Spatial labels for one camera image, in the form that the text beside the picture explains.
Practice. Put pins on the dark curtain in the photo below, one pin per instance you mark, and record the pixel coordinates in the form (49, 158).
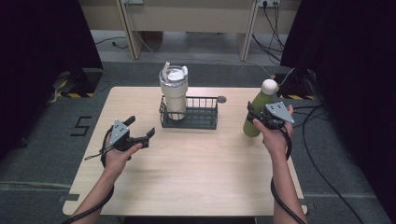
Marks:
(37, 62)
(351, 77)

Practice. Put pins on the person's right hand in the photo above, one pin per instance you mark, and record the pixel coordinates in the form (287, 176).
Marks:
(275, 141)

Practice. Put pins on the beige wooden desk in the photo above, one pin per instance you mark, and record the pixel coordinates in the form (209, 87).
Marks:
(190, 15)

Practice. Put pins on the black stand base striped tape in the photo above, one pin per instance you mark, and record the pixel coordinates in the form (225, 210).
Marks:
(82, 82)
(295, 87)

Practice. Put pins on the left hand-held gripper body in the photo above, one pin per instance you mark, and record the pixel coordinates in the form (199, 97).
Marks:
(121, 137)

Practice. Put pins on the grey round table grommet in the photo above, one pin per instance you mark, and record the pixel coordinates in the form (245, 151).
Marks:
(221, 99)

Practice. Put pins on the person's left hand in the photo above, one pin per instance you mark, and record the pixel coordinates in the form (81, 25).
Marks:
(118, 160)

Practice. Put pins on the green bottle with white cap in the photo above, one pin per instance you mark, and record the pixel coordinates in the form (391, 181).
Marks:
(253, 126)

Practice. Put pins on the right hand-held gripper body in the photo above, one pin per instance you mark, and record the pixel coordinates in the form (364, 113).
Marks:
(277, 113)

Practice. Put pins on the white wall socket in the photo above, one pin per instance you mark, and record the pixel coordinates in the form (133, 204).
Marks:
(269, 2)

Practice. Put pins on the white tumbler with clear lid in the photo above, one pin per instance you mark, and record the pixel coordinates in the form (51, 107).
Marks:
(173, 93)

